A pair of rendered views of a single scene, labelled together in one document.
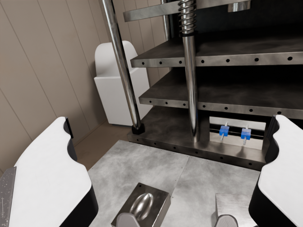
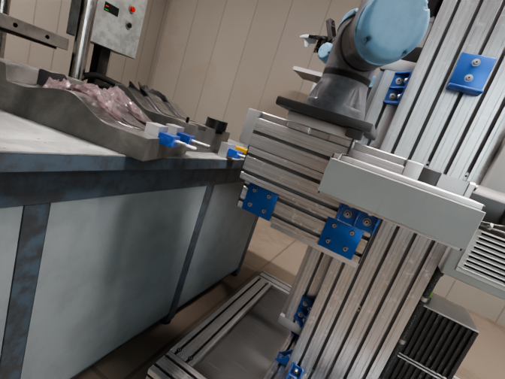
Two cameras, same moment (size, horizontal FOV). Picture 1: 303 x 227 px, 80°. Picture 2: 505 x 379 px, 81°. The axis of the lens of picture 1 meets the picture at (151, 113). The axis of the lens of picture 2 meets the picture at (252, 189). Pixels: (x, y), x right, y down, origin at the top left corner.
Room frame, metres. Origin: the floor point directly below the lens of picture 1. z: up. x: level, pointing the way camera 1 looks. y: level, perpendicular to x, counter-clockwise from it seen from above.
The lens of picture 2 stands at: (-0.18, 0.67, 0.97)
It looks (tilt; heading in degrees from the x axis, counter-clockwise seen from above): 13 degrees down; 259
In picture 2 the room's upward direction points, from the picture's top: 19 degrees clockwise
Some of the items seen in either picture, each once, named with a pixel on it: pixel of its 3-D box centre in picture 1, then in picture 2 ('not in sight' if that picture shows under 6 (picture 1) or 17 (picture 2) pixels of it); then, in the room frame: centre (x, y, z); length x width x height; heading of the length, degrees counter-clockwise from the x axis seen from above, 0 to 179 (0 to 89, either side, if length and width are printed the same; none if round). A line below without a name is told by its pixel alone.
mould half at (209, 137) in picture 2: not in sight; (160, 115); (0.02, -0.57, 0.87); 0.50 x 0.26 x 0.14; 146
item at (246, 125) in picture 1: (240, 110); not in sight; (0.98, -0.57, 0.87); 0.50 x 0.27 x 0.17; 146
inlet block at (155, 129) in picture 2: not in sight; (172, 140); (-0.10, -0.10, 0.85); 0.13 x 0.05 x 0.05; 163
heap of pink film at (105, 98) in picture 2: not in sight; (95, 94); (0.14, -0.23, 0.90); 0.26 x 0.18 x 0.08; 163
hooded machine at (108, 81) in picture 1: (124, 83); not in sight; (2.75, 0.32, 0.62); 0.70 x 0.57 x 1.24; 147
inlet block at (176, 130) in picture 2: not in sight; (188, 140); (-0.13, -0.21, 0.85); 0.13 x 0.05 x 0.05; 163
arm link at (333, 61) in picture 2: not in sight; (358, 46); (-0.46, -0.06, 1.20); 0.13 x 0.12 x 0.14; 83
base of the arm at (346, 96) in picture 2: not in sight; (339, 96); (-0.46, -0.07, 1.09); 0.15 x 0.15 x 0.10
